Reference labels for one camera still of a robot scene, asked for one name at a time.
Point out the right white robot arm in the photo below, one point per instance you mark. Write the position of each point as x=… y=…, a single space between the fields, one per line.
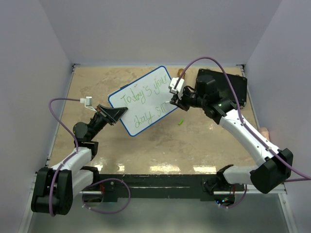
x=271 y=162

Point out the black base frame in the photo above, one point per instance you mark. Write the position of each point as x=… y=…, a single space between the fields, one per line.
x=205 y=187

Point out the blue framed whiteboard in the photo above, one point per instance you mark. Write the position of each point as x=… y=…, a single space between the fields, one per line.
x=144 y=99

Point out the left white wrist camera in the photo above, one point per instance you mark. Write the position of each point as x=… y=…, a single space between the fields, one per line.
x=87 y=102

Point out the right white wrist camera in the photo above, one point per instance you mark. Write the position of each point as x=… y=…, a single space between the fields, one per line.
x=176 y=87

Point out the gold microphone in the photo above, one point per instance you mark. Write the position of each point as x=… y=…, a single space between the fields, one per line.
x=181 y=73

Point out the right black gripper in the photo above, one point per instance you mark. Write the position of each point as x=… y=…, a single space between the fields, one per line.
x=180 y=102

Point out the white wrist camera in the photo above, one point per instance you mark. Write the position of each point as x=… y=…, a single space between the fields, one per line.
x=87 y=102
x=176 y=87

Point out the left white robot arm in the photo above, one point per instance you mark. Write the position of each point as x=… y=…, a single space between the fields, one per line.
x=57 y=186

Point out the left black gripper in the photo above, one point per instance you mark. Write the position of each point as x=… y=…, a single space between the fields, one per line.
x=110 y=115

